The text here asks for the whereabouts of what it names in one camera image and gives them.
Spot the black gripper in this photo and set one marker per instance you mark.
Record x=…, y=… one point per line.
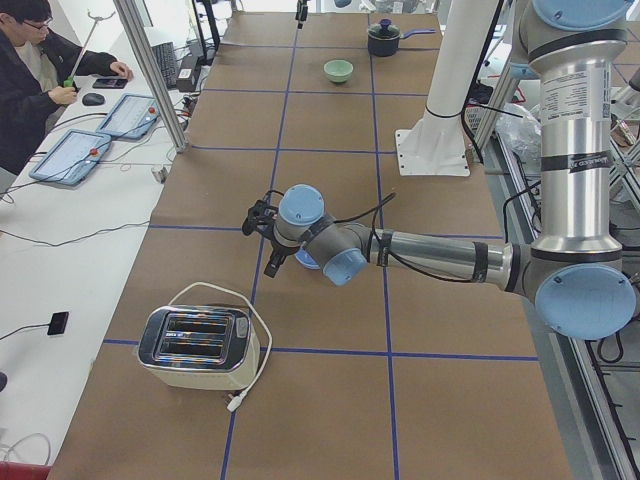
x=301, y=13
x=281, y=247

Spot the blue bowl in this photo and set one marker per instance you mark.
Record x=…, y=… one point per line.
x=306, y=260

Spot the green bowl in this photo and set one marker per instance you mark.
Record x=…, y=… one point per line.
x=338, y=71

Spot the dark blue saucepan with lid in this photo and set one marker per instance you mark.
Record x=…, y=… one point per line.
x=383, y=37

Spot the cream toaster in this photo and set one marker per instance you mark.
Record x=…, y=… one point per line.
x=200, y=347

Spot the black keyboard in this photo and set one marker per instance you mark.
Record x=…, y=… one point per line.
x=164, y=55

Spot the small metal cup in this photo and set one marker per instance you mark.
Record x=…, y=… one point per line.
x=159, y=172

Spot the far blue teach pendant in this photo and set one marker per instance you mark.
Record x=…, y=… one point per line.
x=130, y=118

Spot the blue teach pendant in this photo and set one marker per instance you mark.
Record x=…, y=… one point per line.
x=130, y=118
x=72, y=158

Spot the black smartphone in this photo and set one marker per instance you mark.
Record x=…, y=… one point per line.
x=110, y=83

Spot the black computer mouse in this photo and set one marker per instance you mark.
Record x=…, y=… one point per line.
x=93, y=99

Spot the near blue teach pendant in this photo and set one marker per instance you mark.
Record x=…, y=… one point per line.
x=72, y=158

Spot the seated person in black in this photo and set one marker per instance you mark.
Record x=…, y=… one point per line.
x=35, y=62

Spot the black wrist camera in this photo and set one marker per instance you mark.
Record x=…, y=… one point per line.
x=260, y=219

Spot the aluminium frame post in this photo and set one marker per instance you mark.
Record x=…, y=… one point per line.
x=134, y=29

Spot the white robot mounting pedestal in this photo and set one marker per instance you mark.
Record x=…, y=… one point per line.
x=435, y=145

